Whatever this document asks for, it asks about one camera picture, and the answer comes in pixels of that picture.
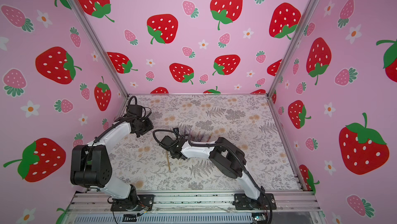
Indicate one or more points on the yellow pencil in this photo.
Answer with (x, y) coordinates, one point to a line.
(168, 161)

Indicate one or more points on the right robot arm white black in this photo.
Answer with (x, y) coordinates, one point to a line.
(229, 159)

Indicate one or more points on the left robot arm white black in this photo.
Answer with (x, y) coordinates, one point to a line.
(90, 164)

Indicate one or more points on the aluminium frame rail base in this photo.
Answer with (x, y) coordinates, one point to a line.
(189, 207)

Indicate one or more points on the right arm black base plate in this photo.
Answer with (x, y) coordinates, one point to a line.
(264, 202)

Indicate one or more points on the teal green pencil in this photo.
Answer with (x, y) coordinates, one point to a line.
(198, 137)

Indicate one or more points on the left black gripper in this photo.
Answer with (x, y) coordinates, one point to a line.
(150, 126)

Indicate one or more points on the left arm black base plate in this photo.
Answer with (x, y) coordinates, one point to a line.
(140, 203)

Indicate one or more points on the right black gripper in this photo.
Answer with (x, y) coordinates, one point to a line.
(170, 145)

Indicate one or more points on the aluminium corner post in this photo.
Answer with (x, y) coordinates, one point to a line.
(306, 16)
(81, 16)

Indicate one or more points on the left aluminium corner post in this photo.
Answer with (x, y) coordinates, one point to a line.
(81, 16)

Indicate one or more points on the right aluminium corner post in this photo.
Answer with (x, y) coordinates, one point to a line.
(306, 16)

